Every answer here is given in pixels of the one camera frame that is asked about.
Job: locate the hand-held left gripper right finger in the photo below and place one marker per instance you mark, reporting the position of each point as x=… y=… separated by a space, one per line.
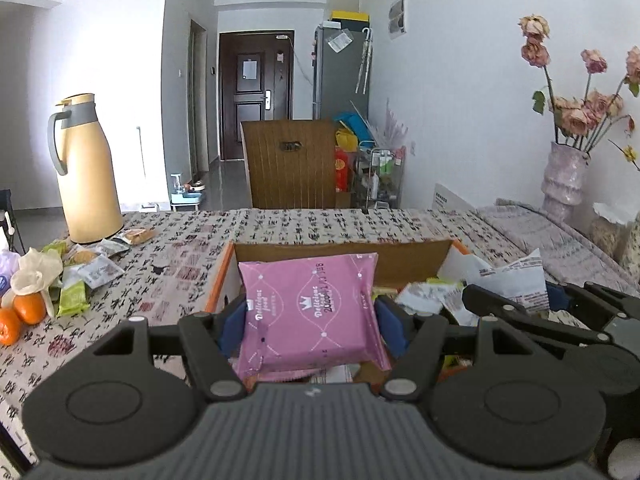
x=392 y=327

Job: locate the tall pink white vase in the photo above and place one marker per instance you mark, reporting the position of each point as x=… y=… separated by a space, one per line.
x=565 y=185

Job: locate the brown biscuit packet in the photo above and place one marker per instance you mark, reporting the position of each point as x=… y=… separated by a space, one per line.
x=140 y=236

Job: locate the dark brown door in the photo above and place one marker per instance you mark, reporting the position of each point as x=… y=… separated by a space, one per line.
x=255 y=125

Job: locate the yellow bag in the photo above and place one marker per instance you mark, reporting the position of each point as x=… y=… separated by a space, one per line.
x=346 y=140

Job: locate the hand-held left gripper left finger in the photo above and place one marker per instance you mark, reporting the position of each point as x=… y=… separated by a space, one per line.
x=232 y=327

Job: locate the small white snack packet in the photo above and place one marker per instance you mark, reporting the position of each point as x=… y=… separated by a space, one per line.
x=100 y=271
x=112 y=247

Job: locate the yellow thermos jug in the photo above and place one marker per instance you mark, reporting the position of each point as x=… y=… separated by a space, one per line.
x=90 y=185

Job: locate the purple white plastic bag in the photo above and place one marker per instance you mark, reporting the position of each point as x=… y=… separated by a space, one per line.
x=7 y=275

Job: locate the blue plastic item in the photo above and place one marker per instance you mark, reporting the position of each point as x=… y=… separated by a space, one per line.
x=355 y=127

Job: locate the clear plastic jar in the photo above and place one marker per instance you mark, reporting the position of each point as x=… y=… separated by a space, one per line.
x=612 y=235

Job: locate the thin white pole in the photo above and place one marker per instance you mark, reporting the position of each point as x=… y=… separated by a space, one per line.
x=141 y=152

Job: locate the grey refrigerator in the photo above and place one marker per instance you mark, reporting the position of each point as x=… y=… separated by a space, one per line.
x=340 y=85

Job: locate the white printed card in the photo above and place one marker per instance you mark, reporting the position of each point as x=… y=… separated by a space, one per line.
x=455 y=202

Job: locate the white red-print snack packet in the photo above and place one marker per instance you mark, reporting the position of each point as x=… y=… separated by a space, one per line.
x=520 y=280

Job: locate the dried pink roses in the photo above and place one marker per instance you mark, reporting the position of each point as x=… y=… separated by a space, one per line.
x=575 y=115

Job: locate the yellow box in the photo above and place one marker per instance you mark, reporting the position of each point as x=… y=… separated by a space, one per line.
x=350 y=15

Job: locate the dried purple grass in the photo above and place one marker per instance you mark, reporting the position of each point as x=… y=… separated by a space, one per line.
x=392 y=125

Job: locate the white green-print snack packet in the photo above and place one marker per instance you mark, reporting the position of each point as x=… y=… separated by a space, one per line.
x=425 y=296

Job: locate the small green snack packet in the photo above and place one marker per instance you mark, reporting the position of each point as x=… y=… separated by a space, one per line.
x=74 y=299
x=55 y=247

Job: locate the white umbrella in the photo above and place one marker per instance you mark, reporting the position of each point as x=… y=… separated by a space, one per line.
x=365 y=60

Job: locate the pink snack packet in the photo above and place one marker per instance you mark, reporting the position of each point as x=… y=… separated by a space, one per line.
x=310 y=310

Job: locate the red cardboard box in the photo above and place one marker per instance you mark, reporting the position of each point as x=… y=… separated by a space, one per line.
x=410 y=260

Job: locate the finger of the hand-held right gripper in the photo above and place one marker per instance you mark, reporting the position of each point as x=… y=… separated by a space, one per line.
x=500 y=305
x=556 y=296

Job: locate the red carton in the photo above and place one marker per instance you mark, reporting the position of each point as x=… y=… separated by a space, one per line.
x=343 y=170

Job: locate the paper sheet on refrigerator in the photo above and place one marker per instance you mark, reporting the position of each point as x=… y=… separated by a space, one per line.
x=338 y=41

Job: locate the grey quilted cloth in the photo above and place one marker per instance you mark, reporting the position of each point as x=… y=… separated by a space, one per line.
x=540 y=240

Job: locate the round biscuit packet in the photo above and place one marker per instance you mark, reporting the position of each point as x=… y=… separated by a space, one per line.
x=81 y=257

